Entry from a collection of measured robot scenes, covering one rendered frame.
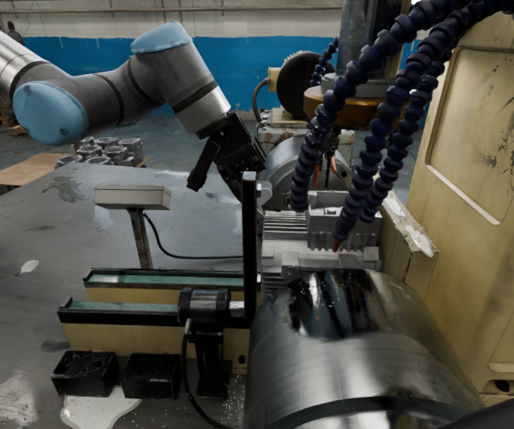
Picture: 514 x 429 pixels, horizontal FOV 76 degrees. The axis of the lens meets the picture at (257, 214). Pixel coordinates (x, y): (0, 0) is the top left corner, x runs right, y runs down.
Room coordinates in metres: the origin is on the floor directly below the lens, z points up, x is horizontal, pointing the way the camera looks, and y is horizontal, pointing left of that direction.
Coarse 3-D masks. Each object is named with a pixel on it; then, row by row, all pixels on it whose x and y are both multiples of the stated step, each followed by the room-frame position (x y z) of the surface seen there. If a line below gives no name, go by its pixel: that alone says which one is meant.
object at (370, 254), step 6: (264, 216) 0.59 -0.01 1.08; (264, 246) 0.48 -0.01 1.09; (270, 246) 0.48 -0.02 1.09; (264, 252) 0.47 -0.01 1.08; (270, 252) 0.47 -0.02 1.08; (366, 252) 0.46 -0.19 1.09; (372, 252) 0.46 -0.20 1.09; (378, 252) 0.46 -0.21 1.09; (264, 258) 0.47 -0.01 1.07; (270, 258) 0.47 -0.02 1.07; (366, 258) 0.46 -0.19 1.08; (372, 258) 0.46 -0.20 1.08; (378, 258) 0.46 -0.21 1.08
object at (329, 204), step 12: (324, 192) 0.58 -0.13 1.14; (336, 192) 0.58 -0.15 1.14; (348, 192) 0.58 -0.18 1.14; (312, 204) 0.57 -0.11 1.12; (324, 204) 0.58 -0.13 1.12; (336, 204) 0.58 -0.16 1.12; (312, 216) 0.49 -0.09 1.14; (324, 216) 0.49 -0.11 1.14; (336, 216) 0.48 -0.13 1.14; (312, 228) 0.49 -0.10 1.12; (324, 228) 0.49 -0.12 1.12; (360, 228) 0.48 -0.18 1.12; (372, 228) 0.48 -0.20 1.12; (312, 240) 0.48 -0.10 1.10; (324, 240) 0.49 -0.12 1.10; (348, 240) 0.48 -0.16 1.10; (360, 240) 0.48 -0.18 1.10; (372, 240) 0.48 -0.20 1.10
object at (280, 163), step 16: (288, 144) 0.86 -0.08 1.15; (272, 160) 0.82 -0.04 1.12; (288, 160) 0.75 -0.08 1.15; (336, 160) 0.75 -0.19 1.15; (272, 176) 0.75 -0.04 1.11; (288, 176) 0.74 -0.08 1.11; (320, 176) 0.74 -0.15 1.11; (336, 176) 0.74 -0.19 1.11; (352, 176) 0.74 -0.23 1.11; (272, 192) 0.75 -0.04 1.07; (288, 192) 0.72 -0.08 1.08; (272, 208) 0.75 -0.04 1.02
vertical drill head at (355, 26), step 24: (360, 0) 0.50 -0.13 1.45; (384, 0) 0.49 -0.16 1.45; (408, 0) 0.50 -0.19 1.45; (360, 24) 0.50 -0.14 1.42; (384, 24) 0.49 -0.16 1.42; (360, 48) 0.50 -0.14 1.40; (336, 72) 0.53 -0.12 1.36; (384, 72) 0.49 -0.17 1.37; (312, 96) 0.50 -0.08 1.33; (360, 96) 0.47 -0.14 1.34; (384, 96) 0.47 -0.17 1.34; (336, 120) 0.46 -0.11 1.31; (360, 120) 0.45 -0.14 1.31; (336, 144) 0.49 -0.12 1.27
